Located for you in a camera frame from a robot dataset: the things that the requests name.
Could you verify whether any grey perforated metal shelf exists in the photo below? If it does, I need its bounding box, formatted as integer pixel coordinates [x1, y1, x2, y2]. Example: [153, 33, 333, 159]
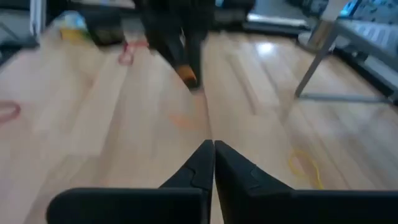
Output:
[294, 0, 398, 105]

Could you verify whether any green cardboard box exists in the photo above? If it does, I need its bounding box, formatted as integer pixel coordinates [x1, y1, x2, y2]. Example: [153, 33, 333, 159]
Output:
[57, 11, 90, 43]

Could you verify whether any yellow rubber band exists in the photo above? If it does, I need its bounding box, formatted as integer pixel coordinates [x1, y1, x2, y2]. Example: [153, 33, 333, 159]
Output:
[287, 148, 325, 190]

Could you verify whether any orange coil wristband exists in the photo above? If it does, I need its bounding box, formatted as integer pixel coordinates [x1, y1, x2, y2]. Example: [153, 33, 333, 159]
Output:
[175, 64, 198, 85]

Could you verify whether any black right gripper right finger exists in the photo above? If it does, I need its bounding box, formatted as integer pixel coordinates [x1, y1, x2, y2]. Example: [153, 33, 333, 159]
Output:
[215, 140, 398, 224]

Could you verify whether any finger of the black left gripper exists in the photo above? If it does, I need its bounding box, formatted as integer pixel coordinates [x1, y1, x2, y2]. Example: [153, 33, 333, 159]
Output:
[154, 37, 187, 71]
[185, 30, 205, 91]

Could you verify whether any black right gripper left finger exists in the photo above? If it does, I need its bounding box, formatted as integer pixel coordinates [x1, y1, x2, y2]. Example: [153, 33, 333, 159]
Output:
[46, 140, 215, 224]

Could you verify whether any red rubber band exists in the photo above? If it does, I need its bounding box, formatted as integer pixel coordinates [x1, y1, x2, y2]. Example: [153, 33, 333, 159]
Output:
[117, 40, 150, 67]
[0, 100, 22, 124]

